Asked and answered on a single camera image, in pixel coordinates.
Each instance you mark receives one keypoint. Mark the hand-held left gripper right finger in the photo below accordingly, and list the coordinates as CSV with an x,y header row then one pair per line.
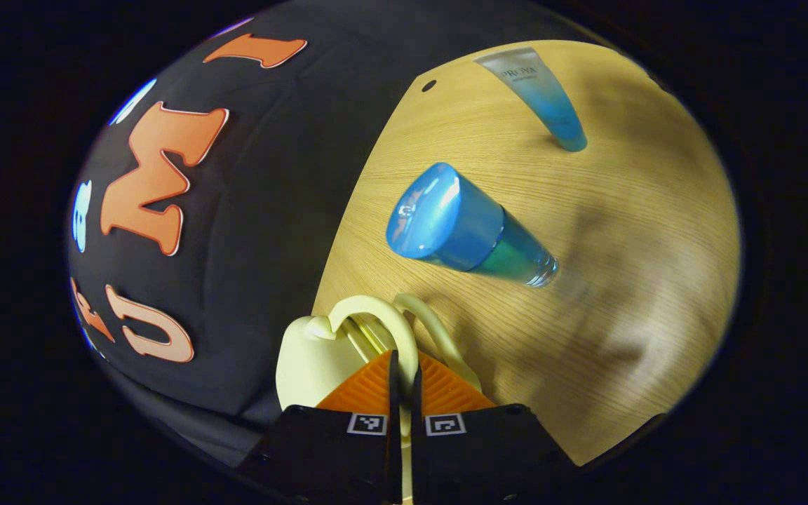
x,y
418,449

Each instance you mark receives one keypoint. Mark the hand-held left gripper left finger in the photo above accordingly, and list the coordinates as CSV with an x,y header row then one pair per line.
x,y
394,421

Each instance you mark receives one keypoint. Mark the pale yellow suitcase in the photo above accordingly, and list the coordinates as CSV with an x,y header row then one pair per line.
x,y
306,365

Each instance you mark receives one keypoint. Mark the blue bottle with blue cap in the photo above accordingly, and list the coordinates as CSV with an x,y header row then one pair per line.
x,y
446,217

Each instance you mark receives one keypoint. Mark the blue gradient cream tube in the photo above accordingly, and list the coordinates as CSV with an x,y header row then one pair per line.
x,y
551,105

